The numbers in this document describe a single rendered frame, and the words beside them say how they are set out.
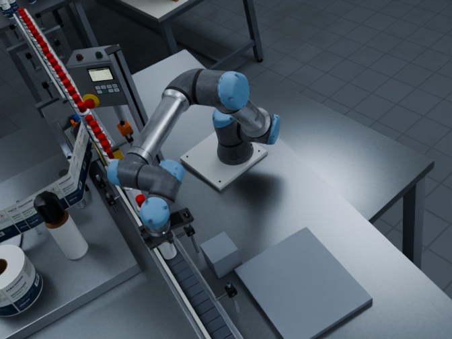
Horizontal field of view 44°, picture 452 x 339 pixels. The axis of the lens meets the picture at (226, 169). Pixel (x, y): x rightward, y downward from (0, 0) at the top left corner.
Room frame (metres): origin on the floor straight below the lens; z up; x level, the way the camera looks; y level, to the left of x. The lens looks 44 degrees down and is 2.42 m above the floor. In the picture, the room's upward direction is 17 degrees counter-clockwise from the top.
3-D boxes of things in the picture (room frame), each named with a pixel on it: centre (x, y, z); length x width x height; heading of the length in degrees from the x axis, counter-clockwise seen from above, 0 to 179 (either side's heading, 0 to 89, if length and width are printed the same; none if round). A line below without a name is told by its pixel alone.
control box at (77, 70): (1.72, 0.32, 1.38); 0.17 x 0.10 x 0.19; 72
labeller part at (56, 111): (1.96, 0.59, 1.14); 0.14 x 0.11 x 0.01; 17
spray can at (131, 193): (1.52, 0.35, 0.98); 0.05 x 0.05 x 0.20
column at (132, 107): (1.67, 0.24, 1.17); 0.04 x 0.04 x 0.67; 17
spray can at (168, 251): (1.29, 0.27, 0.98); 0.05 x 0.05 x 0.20
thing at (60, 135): (1.96, 0.58, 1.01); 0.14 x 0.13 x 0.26; 17
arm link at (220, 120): (1.73, -0.07, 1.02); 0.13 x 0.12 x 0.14; 56
